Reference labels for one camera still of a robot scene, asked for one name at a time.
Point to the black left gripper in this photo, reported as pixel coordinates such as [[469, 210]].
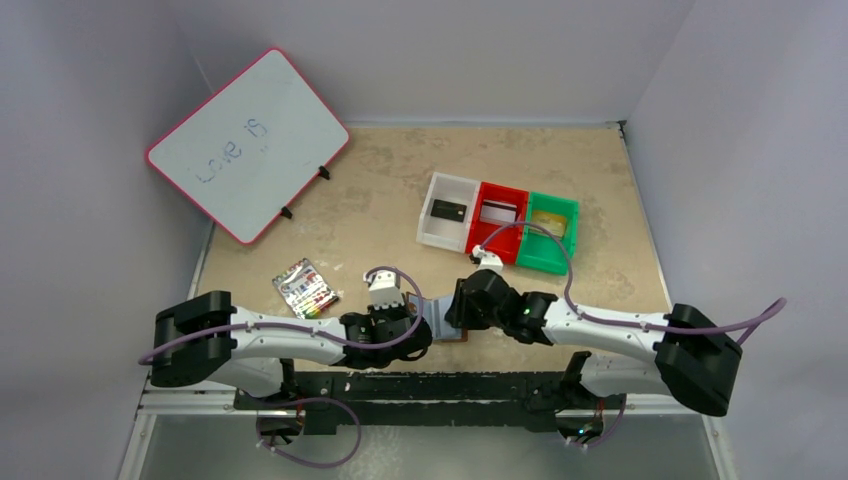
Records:
[[411, 329]]

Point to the silver credit card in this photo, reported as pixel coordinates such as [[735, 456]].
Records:
[[498, 213]]

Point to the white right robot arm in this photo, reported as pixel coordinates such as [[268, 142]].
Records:
[[620, 353]]

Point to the white plastic bin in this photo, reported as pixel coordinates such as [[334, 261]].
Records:
[[441, 233]]

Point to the gold credit card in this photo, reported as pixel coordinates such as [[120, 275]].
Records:
[[555, 223]]

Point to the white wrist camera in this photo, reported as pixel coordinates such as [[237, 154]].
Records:
[[485, 260], [384, 289]]

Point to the brown leather card holder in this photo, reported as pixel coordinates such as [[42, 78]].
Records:
[[434, 313]]

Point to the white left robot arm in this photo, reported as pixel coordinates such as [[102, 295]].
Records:
[[208, 338]]

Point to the black credit card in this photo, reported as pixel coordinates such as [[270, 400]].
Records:
[[447, 210]]

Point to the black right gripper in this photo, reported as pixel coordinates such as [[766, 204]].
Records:
[[460, 307]]

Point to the pink framed whiteboard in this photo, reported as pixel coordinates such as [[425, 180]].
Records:
[[250, 150]]

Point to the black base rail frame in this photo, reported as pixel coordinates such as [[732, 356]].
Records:
[[536, 401]]

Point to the red plastic bin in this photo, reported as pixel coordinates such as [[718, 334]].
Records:
[[506, 244]]

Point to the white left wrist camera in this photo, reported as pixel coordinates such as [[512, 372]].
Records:
[[384, 289]]

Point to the pack of coloured markers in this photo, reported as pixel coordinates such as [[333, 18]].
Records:
[[305, 290]]

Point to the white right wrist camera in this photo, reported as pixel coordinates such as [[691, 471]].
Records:
[[485, 260]]

